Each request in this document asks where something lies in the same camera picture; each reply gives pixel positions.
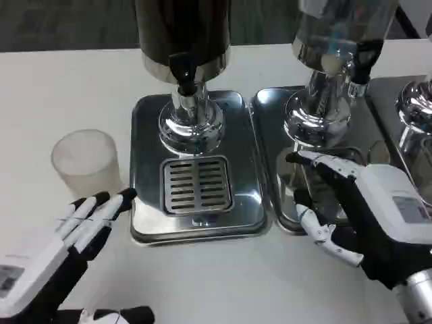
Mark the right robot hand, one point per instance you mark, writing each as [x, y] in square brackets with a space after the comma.
[378, 216]

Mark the dark drink dispenser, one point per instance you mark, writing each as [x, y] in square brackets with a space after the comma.
[189, 27]

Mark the chrome dispenser base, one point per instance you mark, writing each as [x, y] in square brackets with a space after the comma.
[416, 111]

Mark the steel drip tray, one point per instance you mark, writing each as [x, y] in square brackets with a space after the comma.
[246, 189]
[384, 111]
[270, 135]

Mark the clear ribbed glass cup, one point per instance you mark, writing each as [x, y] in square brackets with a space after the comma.
[86, 162]

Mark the black tap of dark dispenser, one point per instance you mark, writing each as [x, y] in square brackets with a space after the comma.
[182, 71]

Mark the right silver robot forearm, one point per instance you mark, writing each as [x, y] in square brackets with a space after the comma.
[418, 300]

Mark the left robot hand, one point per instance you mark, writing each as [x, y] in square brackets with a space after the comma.
[40, 270]

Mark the clear drink dispenser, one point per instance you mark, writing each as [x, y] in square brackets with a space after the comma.
[337, 30]

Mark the black tap of clear dispenser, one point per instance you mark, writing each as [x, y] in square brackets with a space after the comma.
[366, 57]

